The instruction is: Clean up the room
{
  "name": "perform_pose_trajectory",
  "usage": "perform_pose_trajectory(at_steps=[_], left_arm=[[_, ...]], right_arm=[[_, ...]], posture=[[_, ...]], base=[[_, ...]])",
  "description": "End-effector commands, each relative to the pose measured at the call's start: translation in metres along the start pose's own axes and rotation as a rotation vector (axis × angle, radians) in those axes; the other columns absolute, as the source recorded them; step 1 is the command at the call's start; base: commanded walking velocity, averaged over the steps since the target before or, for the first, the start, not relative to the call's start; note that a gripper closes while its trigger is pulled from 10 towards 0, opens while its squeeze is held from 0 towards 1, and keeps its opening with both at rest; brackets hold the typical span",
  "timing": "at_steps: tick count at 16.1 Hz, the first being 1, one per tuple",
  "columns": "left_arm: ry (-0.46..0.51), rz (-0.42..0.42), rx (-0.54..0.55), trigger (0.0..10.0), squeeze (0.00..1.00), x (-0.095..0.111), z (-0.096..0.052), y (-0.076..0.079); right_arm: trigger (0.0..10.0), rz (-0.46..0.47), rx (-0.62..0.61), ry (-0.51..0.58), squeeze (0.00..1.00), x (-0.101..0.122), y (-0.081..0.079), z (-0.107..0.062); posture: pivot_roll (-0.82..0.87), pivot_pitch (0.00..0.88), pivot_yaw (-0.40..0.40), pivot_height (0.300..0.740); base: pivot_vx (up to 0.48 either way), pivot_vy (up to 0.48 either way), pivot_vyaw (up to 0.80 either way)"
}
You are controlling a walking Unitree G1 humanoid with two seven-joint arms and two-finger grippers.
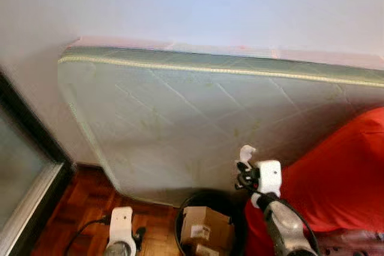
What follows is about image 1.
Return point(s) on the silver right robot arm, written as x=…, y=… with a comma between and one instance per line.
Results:
x=285, y=226

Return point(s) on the black round waste bin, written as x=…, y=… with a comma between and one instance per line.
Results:
x=237, y=220

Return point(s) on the large red cushion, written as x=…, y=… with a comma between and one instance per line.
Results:
x=336, y=172

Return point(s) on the pale green quilted mattress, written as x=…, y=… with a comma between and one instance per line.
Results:
x=180, y=118

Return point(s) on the black framed glass door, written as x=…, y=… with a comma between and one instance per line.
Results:
x=24, y=166

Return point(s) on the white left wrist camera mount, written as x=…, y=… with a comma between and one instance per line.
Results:
x=121, y=223

